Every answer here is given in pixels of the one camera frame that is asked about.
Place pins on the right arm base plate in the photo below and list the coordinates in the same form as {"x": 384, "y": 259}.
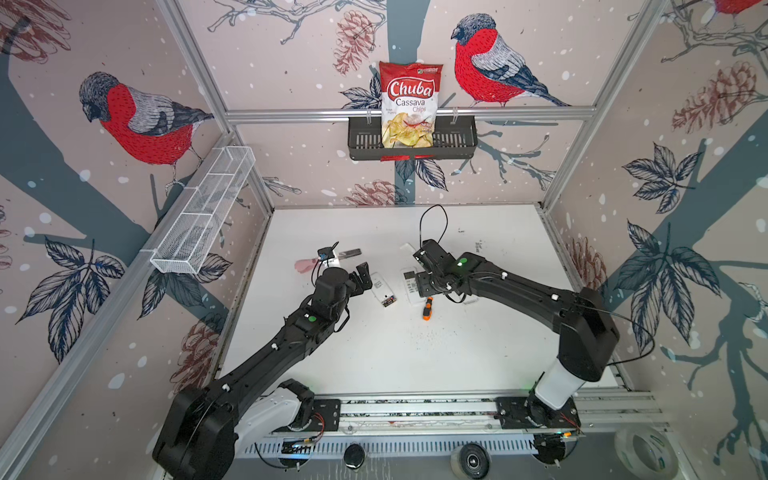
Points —
{"x": 531, "y": 413}

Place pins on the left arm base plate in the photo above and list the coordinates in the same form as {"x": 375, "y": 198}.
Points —
{"x": 319, "y": 415}

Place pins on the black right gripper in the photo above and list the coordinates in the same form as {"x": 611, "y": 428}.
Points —
{"x": 421, "y": 285}

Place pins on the clear tape roll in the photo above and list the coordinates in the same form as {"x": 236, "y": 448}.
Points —
{"x": 646, "y": 453}

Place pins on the Chuba cassava chips bag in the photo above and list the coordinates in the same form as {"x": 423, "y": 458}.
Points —
{"x": 409, "y": 104}

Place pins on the pink handled knife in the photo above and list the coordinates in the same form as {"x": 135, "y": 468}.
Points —
{"x": 304, "y": 266}

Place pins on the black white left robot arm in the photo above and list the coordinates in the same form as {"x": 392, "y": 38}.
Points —
{"x": 206, "y": 426}

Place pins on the white wire mesh basket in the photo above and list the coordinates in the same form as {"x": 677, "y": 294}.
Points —
{"x": 191, "y": 237}

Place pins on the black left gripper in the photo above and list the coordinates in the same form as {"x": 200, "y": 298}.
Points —
{"x": 363, "y": 274}

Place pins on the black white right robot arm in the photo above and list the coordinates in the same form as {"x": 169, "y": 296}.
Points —
{"x": 587, "y": 333}

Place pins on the black wall basket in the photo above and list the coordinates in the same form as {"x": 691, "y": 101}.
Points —
{"x": 453, "y": 139}

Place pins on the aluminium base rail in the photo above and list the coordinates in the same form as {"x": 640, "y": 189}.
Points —
{"x": 433, "y": 414}

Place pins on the orange black screwdriver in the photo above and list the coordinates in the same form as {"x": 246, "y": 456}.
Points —
{"x": 428, "y": 309}

